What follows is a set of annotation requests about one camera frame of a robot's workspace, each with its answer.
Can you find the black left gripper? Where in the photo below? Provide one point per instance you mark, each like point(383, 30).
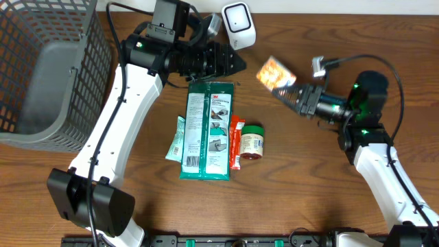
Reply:
point(223, 62)

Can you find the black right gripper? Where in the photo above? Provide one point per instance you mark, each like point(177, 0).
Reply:
point(307, 99)

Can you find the orange snack packet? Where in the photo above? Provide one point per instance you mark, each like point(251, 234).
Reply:
point(274, 74)

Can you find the green-lidded seasoning jar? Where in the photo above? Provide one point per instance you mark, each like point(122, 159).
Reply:
point(252, 141)

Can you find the pale green wet wipes pack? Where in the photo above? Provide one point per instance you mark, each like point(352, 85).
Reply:
point(175, 149)

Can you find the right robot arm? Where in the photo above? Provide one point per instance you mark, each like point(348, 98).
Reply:
point(370, 149)

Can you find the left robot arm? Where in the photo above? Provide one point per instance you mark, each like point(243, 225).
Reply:
point(89, 193)

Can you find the white barcode scanner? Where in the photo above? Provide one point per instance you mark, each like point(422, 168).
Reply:
point(239, 25)

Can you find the green 3M gloves package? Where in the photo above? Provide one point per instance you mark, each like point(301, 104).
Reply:
point(205, 149)

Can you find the red white sachet stick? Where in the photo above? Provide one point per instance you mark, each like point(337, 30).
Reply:
point(236, 126)

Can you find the grey plastic mesh basket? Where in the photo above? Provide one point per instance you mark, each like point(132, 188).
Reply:
point(55, 65)

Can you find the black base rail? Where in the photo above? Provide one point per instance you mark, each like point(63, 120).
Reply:
point(301, 239)

